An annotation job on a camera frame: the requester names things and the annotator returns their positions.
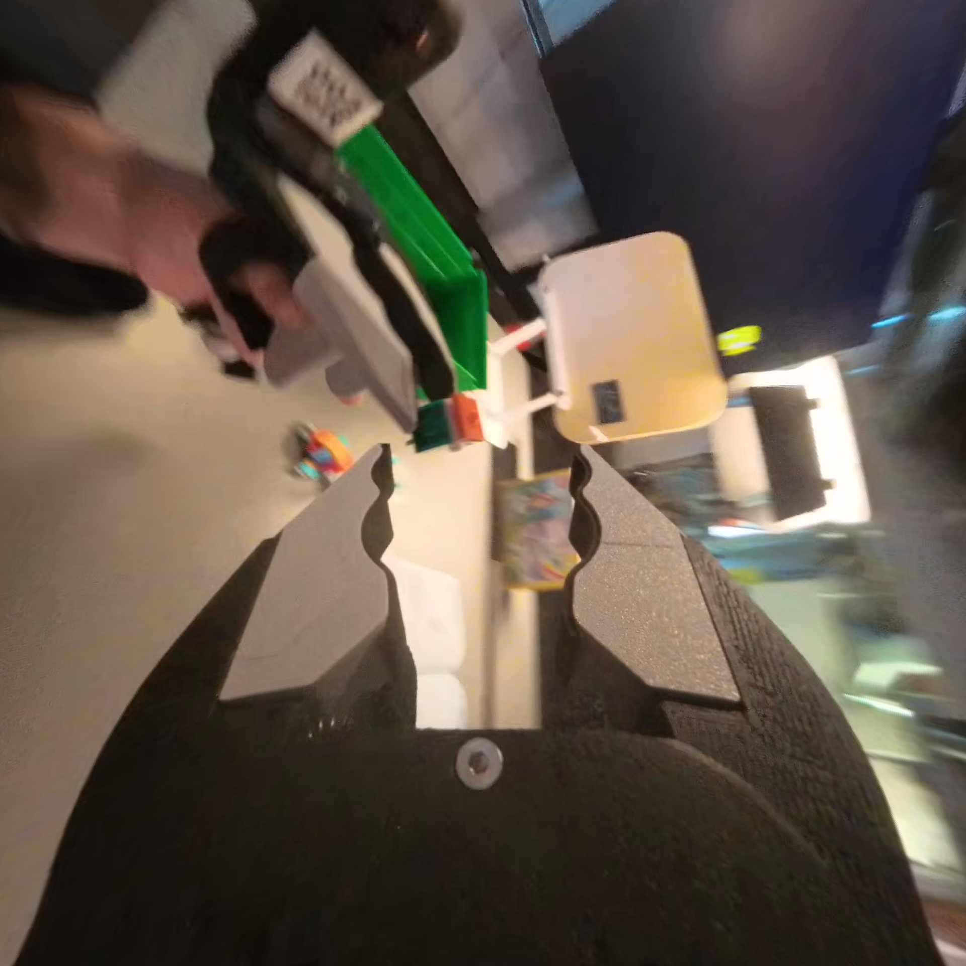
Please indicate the orange lego brick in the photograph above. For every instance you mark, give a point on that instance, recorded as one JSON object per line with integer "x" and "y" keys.
{"x": 468, "y": 416}

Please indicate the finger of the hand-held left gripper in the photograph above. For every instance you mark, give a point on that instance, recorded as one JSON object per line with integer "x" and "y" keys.
{"x": 355, "y": 332}
{"x": 347, "y": 383}

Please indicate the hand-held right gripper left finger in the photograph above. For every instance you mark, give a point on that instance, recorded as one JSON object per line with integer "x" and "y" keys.
{"x": 302, "y": 604}

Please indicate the colourful lego fish model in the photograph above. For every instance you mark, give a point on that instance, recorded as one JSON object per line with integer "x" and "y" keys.
{"x": 324, "y": 453}

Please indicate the white frame with black panel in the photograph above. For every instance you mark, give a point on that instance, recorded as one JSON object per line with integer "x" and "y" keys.
{"x": 792, "y": 438}

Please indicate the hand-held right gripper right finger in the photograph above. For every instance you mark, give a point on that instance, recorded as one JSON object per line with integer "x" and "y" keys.
{"x": 649, "y": 604}

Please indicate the teal lego brick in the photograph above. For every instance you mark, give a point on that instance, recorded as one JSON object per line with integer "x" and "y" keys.
{"x": 434, "y": 429}

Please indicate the yellow-green object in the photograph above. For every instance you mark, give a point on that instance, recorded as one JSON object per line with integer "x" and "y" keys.
{"x": 738, "y": 339}

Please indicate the lego set box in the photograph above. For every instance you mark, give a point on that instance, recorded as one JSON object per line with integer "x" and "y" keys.
{"x": 536, "y": 528}

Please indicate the green plastic bin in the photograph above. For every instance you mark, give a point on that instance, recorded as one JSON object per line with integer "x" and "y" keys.
{"x": 453, "y": 317}

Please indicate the lego instruction booklet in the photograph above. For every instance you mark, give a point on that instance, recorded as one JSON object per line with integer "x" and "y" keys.
{"x": 434, "y": 626}

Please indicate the person's left hand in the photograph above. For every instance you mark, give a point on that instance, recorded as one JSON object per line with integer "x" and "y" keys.
{"x": 136, "y": 196}

